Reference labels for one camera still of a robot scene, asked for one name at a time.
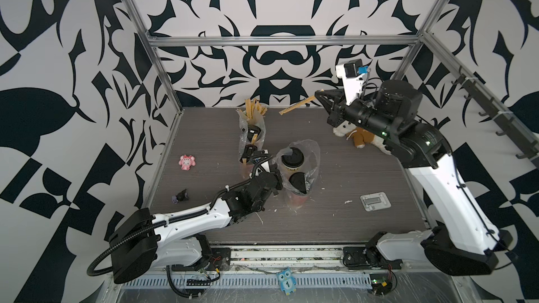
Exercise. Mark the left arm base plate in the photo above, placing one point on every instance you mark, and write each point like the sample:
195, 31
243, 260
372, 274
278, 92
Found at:
218, 258

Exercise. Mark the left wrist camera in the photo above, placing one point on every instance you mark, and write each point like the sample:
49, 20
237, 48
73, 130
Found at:
259, 158

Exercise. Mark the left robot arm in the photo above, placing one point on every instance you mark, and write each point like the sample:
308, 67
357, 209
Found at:
146, 240

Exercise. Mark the wall hook rack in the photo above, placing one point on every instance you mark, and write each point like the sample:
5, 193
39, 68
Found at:
510, 125

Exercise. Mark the red milk tea cup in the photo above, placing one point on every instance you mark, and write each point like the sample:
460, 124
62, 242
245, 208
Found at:
245, 170
252, 130
298, 192

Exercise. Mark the small purple black toy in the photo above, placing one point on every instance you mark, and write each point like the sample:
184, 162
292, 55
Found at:
180, 196

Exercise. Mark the clear plastic bag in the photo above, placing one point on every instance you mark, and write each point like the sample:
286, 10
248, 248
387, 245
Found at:
243, 125
311, 151

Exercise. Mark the red milk tea cup back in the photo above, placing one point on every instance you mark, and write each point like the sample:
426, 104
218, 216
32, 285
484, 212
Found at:
298, 192

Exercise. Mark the blue owl number tag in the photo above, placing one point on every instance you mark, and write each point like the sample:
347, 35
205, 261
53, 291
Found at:
287, 281

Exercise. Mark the cream milk tea cup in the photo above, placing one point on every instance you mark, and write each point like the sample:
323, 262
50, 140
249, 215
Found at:
293, 159

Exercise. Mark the pink pig toy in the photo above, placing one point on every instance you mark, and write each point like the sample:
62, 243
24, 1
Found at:
186, 162

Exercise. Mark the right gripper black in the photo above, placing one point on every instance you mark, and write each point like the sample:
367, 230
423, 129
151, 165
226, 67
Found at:
338, 111

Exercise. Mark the aluminium front rail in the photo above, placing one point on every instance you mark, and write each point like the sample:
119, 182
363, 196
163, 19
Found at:
267, 257

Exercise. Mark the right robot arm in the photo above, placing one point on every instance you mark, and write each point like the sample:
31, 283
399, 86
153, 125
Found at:
467, 242

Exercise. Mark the white teddy bear brown hoodie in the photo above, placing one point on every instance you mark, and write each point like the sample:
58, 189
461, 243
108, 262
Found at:
359, 136

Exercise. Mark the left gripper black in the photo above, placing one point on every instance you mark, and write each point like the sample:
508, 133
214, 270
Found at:
272, 177

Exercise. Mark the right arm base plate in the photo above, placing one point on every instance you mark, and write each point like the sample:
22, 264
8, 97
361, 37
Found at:
361, 258

